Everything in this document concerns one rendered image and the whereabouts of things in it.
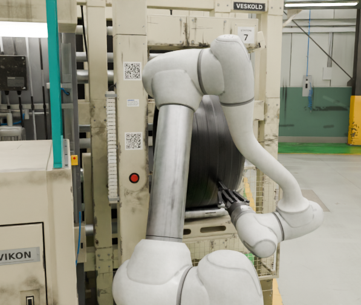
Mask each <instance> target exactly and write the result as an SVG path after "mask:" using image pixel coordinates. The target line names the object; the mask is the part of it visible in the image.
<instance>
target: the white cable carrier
mask: <svg viewBox="0 0 361 305"><path fill-rule="evenodd" d="M106 94H115V92H114V91H106ZM106 98H107V99H106V102H107V103H106V105H107V107H106V109H107V110H106V113H107V114H106V116H107V118H106V120H107V122H106V124H107V126H106V128H107V130H106V132H107V134H106V135H107V139H108V140H107V143H108V144H107V150H108V152H107V154H108V155H107V158H108V159H107V161H108V187H109V188H108V190H109V191H108V194H109V195H108V197H109V198H119V196H118V195H117V179H116V178H117V175H116V174H117V171H116V170H117V168H116V166H117V164H116V150H117V149H118V146H116V145H115V144H116V141H115V140H116V138H115V136H116V134H115V118H114V117H115V107H114V106H115V103H113V102H115V99H112V98H115V97H106ZM109 203H117V201H109Z"/></svg>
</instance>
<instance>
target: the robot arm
mask: <svg viewBox="0 0 361 305"><path fill-rule="evenodd" d="M142 83H143V86H144V89H145V91H146V92H147V93H148V94H149V95H150V96H151V97H153V98H154V100H155V104H156V107H157V109H158V110H159V112H158V123H157V134H156V140H155V151H154V165H153V172H152V182H151V193H150V199H149V211H148V222H147V228H146V239H142V240H141V241H140V242H139V243H138V244H137V245H136V246H135V248H134V251H133V253H132V256H131V258H130V259H128V260H126V261H125V262H124V263H122V265H121V266H120V267H119V268H118V269H117V272H116V273H115V276H114V279H113V281H112V296H113V299H114V301H115V303H116V305H264V302H263V296H262V289H261V284H260V281H259V278H258V274H257V273H256V270H255V267H254V265H253V264H252V262H251V261H250V260H249V259H248V258H247V257H246V256H245V255H244V254H242V253H240V252H237V251H231V250H218V251H215V252H212V253H210V254H207V255H206V256H205V257H203V258H202V259H201V260H200V262H199V263H198V266H192V260H191V257H190V250H189V249H188V247H187V246H186V245H185V243H182V240H183V227H184V213H185V206H186V193H187V179H188V172H189V158H190V145H191V137H192V124H193V116H194V112H196V110H197V109H198V107H199V104H200V102H201V100H202V98H203V96H204V95H215V96H218V97H219V100H220V104H221V108H222V109H223V113H224V115H225V118H226V121H227V124H228V127H229V131H230V134H231V136H232V139H233V142H234V144H235V145H236V147H237V149H238V150H239V152H240V153H241V154H242V155H243V156H244V157H245V158H246V159H247V160H248V161H249V162H250V163H252V164H253V165H255V166H256V167H257V168H258V169H259V170H261V171H262V172H263V173H264V174H265V175H267V176H268V177H270V178H271V179H272V180H273V181H274V182H276V183H277V184H278V185H279V186H280V187H281V189H282V192H283V198H282V199H280V201H278V206H277V208H276V210H275V211H274V212H270V213H266V214H257V213H256V212H255V211H254V210H253V209H252V208H251V207H250V206H249V205H250V200H248V199H246V198H244V197H243V196H242V195H241V194H239V193H238V192H237V191H235V190H233V191H231V190H230V189H229V188H228V187H226V186H225V185H224V183H223V182H222V181H221V182H218V193H217V199H218V209H221V208H224V209H225V210H226V211H227V212H228V213H229V216H230V218H231V222H232V224H233V225H234V227H235V229H236V230H237V233H238V237H239V239H240V240H241V242H242V243H243V245H244V246H245V247H246V248H247V249H248V250H249V251H250V252H251V253H252V254H253V255H254V256H256V257H258V258H268V257H270V256H272V255H273V254H274V253H275V251H276V248H277V245H278V243H279V242H282V241H285V240H292V239H295V238H298V237H301V236H304V235H307V234H309V233H311V232H313V231H315V230H316V229H317V228H318V227H319V226H320V225H321V224H322V222H323V220H324V212H323V210H322V208H321V207H320V206H319V205H318V204H317V203H315V202H312V201H308V200H307V199H306V198H304V197H303V196H302V193H301V189H300V187H299V185H298V183H297V181H296V179H295V178H294V177H293V176H292V174H291V173H290V172H289V171H288V170H287V169H286V168H284V167H283V166H282V165H281V164H280V163H279V162H278V161H277V160H276V159H275V158H274V157H273V156H272V155H271V154H269V153H268V152H267V151H266V150H265V149H264V148H263V147H262V146H261V145H260V144H259V143H258V141H257V140H256V138H255V136H254V133H253V109H254V101H255V94H254V88H255V81H254V76H253V68H252V63H251V60H250V56H249V54H248V51H247V49H246V46H245V45H244V43H243V41H242V40H241V39H240V38H239V36H237V35H233V34H225V35H221V36H218V37H217V38H216V39H214V40H213V41H212V42H211V43H210V48H205V49H187V50H178V51H172V52H168V53H164V54H161V55H159V56H157V57H155V58H153V59H151V60H150V61H149V62H148V63H147V64H146V65H145V67H144V69H143V72H142ZM222 198H223V199H222ZM223 200H224V201H225V203H226V204H225V205H224V203H223Z"/></svg>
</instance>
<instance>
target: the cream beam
mask: <svg viewBox="0 0 361 305"><path fill-rule="evenodd" d="M238 27H254V28H255V35H254V44H244V45H245V46H246V49H247V50H251V49H254V48H257V47H258V19H249V18H222V17H207V16H180V15H153V14H147V47H152V48H150V50H187V49H193V48H203V49H205V48H210V43H211V42H212V41H213V40H214V39H216V38H217V37H218V36H221V35H225V34H233V35H238Z"/></svg>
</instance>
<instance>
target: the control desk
mask: <svg viewBox="0 0 361 305"><path fill-rule="evenodd" d="M0 305H79V302H78V293H77V278H76V259H75V244H74V215H73V186H72V171H71V156H70V142H69V139H63V159H62V168H53V140H24V141H4V142H0Z"/></svg>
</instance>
